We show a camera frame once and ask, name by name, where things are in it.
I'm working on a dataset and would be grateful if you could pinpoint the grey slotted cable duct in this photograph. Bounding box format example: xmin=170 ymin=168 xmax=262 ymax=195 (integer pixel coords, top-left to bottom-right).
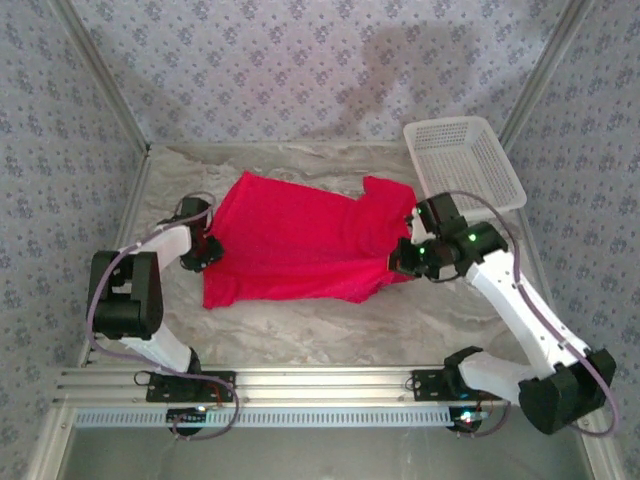
xmin=73 ymin=405 xmax=454 ymax=429

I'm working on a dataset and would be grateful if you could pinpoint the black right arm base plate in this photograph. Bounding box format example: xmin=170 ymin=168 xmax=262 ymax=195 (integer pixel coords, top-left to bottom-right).
xmin=410 ymin=368 xmax=504 ymax=403

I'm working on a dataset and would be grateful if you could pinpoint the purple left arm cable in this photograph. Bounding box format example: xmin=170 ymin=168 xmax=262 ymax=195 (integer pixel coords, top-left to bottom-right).
xmin=85 ymin=192 xmax=241 ymax=442

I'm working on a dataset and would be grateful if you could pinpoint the aluminium corner post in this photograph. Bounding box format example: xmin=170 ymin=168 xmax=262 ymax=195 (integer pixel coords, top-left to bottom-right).
xmin=499 ymin=0 xmax=597 ymax=149
xmin=49 ymin=0 xmax=152 ymax=154

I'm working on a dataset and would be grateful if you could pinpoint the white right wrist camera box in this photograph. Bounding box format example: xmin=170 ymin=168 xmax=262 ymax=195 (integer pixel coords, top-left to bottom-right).
xmin=409 ymin=205 xmax=427 ymax=246

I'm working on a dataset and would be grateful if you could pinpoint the black left controller board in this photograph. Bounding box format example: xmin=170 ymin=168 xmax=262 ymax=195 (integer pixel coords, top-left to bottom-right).
xmin=166 ymin=407 xmax=209 ymax=427

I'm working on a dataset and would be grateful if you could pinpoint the black right controller board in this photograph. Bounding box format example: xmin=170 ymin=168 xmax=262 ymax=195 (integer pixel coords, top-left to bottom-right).
xmin=452 ymin=407 xmax=489 ymax=434

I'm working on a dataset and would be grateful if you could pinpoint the aluminium mounting rail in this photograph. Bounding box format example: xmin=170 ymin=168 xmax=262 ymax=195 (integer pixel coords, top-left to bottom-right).
xmin=53 ymin=365 xmax=599 ymax=404

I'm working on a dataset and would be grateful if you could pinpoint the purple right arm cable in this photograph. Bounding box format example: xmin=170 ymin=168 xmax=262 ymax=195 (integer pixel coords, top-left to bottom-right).
xmin=442 ymin=190 xmax=622 ymax=440

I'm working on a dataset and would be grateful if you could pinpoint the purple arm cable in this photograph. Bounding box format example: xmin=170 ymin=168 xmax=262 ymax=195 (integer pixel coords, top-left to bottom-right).
xmin=442 ymin=190 xmax=622 ymax=440
xmin=85 ymin=192 xmax=241 ymax=442

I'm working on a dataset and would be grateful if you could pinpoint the white plastic mesh basket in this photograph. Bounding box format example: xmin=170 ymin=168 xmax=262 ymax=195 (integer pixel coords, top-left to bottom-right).
xmin=402 ymin=115 xmax=528 ymax=221

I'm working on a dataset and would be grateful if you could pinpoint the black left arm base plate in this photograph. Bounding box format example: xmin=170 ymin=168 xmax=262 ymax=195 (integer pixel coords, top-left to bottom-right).
xmin=145 ymin=370 xmax=237 ymax=403

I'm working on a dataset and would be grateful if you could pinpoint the aluminium frame leg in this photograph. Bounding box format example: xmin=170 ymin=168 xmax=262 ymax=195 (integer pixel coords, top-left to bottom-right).
xmin=24 ymin=404 xmax=76 ymax=480
xmin=572 ymin=403 xmax=619 ymax=480

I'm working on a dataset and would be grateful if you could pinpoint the black controller board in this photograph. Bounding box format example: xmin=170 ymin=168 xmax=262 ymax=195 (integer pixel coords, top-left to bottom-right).
xmin=166 ymin=407 xmax=209 ymax=427
xmin=452 ymin=407 xmax=489 ymax=434

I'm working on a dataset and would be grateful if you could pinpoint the aluminium table side rail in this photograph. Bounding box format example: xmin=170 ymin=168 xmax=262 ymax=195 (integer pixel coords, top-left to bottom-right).
xmin=514 ymin=207 xmax=572 ymax=365
xmin=78 ymin=147 xmax=154 ymax=369

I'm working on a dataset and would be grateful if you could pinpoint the red t-shirt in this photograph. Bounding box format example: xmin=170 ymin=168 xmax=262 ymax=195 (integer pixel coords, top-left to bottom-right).
xmin=201 ymin=170 xmax=419 ymax=311

